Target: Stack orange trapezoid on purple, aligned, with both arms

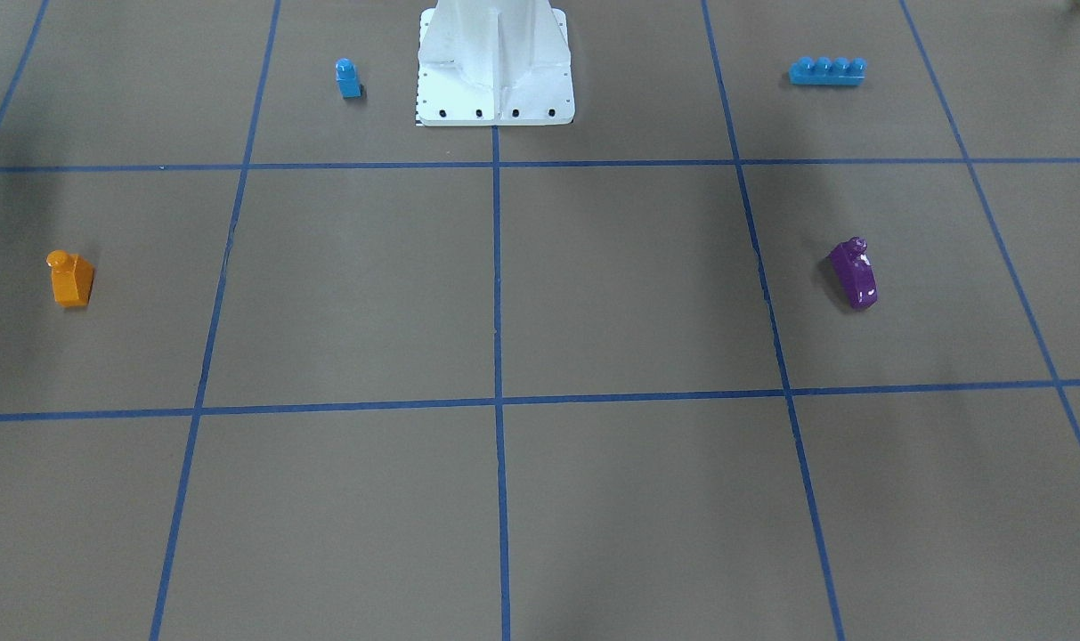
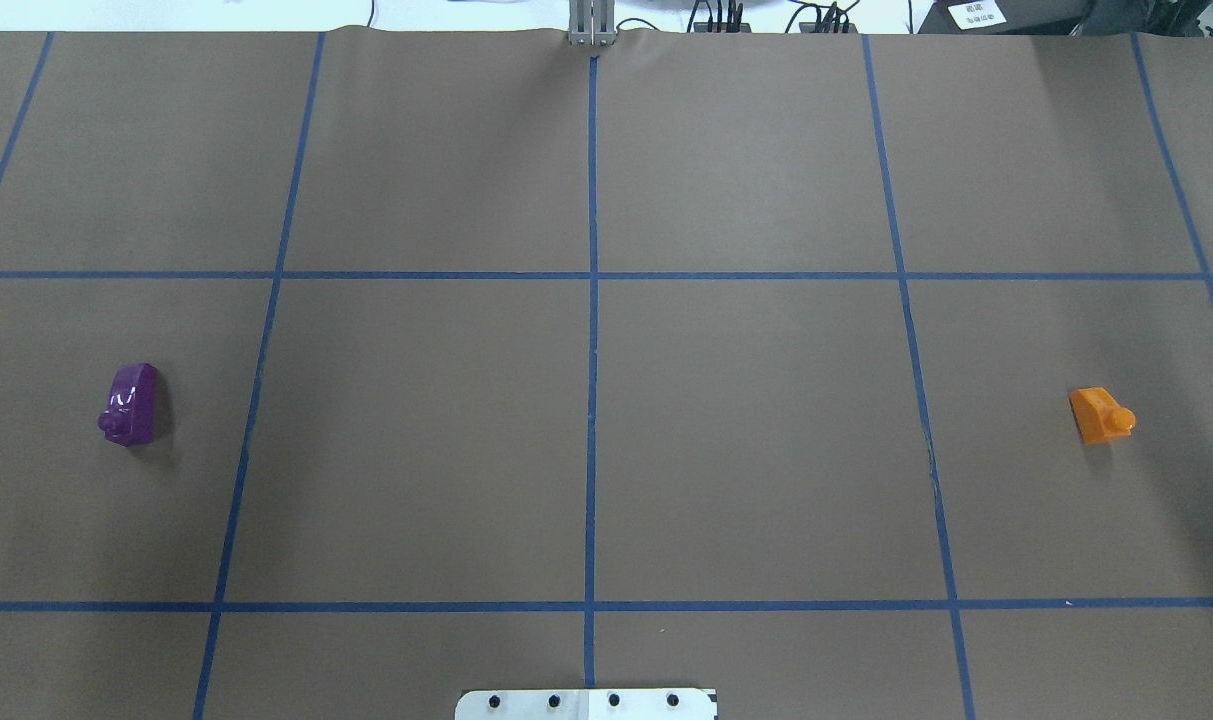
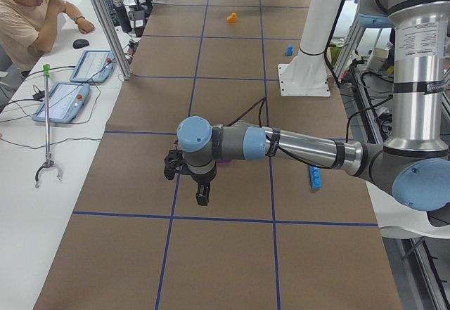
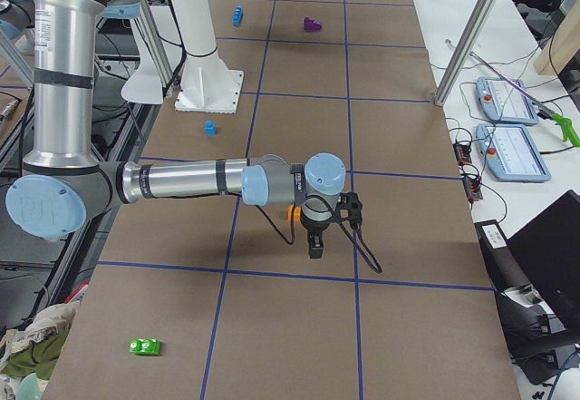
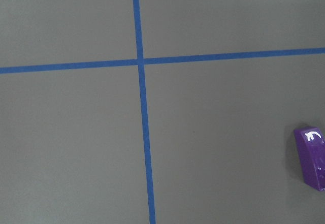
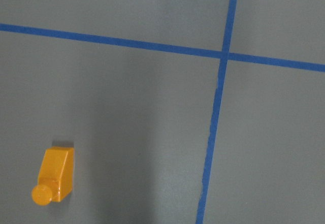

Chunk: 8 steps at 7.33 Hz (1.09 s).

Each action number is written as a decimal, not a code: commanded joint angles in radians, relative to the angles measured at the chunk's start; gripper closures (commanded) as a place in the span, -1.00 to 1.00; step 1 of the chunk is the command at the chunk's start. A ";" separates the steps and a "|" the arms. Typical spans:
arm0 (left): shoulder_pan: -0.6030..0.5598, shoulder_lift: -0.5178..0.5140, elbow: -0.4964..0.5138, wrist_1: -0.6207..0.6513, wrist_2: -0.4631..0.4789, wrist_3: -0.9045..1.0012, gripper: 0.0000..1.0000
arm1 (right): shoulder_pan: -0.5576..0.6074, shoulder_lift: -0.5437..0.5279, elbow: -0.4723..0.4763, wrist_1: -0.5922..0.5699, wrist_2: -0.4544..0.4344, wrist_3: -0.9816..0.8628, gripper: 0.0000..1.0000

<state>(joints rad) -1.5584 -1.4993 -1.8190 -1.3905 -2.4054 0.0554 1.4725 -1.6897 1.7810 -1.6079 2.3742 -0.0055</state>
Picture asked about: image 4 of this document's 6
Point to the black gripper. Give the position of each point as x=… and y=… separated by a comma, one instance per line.
x=314, y=229

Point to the orange trapezoid block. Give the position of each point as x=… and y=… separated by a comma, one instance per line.
x=293, y=213

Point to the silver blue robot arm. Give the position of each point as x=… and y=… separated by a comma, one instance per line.
x=63, y=184

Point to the purple trapezoid block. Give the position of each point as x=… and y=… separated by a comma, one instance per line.
x=311, y=25

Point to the black electronics box lower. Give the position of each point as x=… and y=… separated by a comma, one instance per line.
x=472, y=189

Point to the black electronics box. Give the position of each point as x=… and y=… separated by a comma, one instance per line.
x=472, y=189
x=462, y=153

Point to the black electronics box upper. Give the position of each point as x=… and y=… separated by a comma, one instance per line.
x=462, y=153

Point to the green double block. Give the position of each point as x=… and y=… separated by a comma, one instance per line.
x=145, y=346

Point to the teach pendant near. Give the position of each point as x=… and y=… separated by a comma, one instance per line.
x=510, y=154

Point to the teach pendant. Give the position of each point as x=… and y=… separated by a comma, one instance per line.
x=501, y=102
x=510, y=154

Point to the black laptop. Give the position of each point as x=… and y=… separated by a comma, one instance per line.
x=535, y=276

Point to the teach pendant far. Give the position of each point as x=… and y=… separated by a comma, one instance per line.
x=501, y=102

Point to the blue block far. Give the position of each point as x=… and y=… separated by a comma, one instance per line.
x=237, y=16

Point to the reacher grabber tool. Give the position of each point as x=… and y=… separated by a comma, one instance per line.
x=565, y=124

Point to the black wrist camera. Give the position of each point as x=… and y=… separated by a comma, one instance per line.
x=350, y=208

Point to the blue block near pedestal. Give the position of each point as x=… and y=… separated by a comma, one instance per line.
x=210, y=128

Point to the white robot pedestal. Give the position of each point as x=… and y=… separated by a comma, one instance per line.
x=206, y=85

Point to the aluminium frame post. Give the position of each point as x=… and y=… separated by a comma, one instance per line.
x=466, y=42

